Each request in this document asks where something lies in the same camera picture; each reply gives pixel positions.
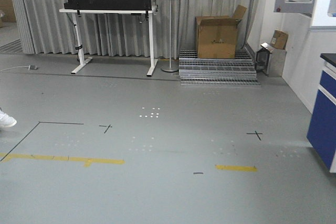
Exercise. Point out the blue lab cabinet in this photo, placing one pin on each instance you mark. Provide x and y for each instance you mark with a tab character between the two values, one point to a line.
321	132

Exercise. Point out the metal floor grating stack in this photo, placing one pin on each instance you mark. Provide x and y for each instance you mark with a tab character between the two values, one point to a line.
234	72

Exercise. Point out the large open cardboard box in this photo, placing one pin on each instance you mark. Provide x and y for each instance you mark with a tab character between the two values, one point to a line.
216	36

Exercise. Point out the white standing desk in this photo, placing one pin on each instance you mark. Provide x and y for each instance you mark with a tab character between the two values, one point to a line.
78	12

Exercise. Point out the metal box with lid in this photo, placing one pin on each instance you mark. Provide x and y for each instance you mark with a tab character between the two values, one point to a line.
270	60

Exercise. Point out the small cardboard box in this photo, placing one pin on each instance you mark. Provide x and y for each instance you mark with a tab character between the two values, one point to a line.
279	39

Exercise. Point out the white sneaker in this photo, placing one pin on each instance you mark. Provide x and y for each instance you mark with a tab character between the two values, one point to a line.
6	120

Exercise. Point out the grey curtain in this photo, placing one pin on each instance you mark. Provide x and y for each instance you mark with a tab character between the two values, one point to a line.
44	29

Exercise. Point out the floor power socket with cable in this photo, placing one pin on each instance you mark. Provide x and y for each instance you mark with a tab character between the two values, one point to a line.
29	67

